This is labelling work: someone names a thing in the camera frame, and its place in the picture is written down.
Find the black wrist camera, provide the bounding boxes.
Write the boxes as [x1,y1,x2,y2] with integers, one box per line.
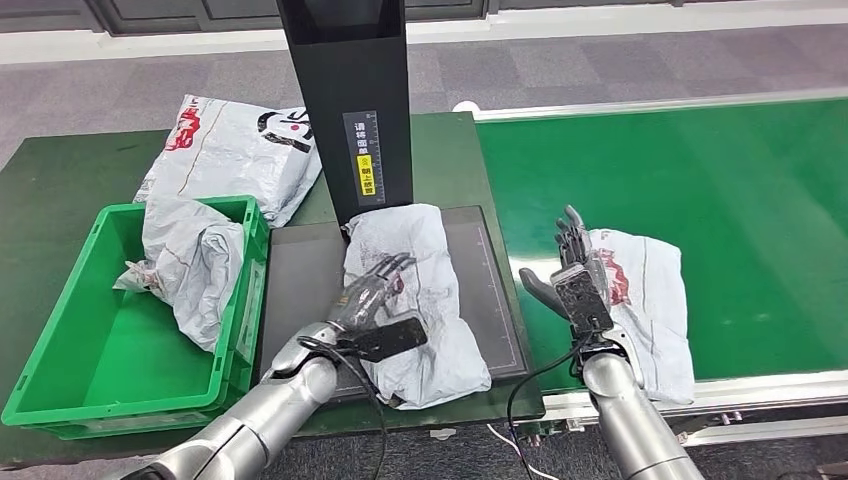
[549,262,616,336]
[337,316,430,364]

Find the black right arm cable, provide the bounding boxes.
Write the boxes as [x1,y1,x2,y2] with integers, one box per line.
[506,334,591,480]

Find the large grey mailer black print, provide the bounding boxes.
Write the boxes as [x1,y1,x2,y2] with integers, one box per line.
[134,93,324,229]

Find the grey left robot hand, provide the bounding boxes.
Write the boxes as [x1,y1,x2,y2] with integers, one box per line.
[327,251,419,333]

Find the grey mailer parcel red print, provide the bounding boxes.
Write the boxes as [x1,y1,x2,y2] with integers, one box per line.
[341,203,493,411]
[112,195,248,354]
[586,228,697,407]

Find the green plastic crate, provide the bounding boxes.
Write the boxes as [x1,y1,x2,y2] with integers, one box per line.
[1,195,271,441]

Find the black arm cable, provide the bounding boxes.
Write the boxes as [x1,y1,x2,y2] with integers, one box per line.
[296,334,389,480]
[506,334,591,480]

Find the small green circuit board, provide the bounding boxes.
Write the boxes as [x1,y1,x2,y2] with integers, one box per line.
[516,417,584,445]

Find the green conveyor belt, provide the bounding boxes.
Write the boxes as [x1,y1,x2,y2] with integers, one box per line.
[473,86,848,452]

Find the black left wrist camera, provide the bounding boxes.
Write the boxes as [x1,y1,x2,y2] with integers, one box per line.
[337,316,430,364]

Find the black inbound scanner machine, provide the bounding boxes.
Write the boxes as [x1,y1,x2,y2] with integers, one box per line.
[258,0,531,405]

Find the white floor cable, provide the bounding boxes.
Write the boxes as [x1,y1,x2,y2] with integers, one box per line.
[486,423,561,480]

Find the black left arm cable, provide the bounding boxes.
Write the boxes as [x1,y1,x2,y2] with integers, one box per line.
[296,334,389,480]

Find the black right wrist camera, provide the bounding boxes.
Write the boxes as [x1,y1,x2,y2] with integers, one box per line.
[549,262,616,336]

